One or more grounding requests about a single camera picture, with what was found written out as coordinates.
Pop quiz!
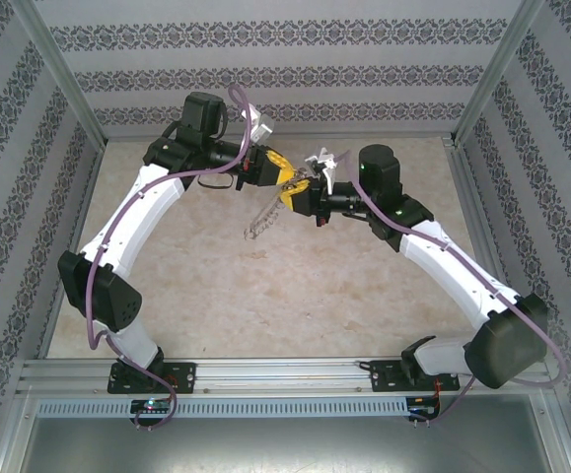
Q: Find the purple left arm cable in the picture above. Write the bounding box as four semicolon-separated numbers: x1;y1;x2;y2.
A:
89;84;261;434

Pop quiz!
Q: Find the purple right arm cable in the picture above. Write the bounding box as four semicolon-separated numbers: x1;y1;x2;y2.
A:
336;147;568;426

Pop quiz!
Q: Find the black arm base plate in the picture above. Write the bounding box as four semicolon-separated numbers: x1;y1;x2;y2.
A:
107;362;198;395
369;359;460;394

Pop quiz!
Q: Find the small circuit board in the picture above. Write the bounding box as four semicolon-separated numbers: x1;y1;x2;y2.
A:
409;395;442;416
130;398;178;416

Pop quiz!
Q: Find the slotted grey cable duct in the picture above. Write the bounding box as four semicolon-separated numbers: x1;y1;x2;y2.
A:
36;397;409;419

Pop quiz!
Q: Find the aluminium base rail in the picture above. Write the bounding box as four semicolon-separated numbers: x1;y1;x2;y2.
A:
16;357;560;395

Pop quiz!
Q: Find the grey metal sheet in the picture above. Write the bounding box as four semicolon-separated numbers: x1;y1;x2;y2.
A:
16;416;571;473

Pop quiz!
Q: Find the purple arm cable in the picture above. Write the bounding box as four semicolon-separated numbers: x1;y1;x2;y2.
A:
89;84;261;434
336;147;568;426

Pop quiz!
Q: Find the aluminium frame post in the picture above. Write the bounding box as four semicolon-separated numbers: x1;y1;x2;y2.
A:
7;0;107;147
454;0;546;145

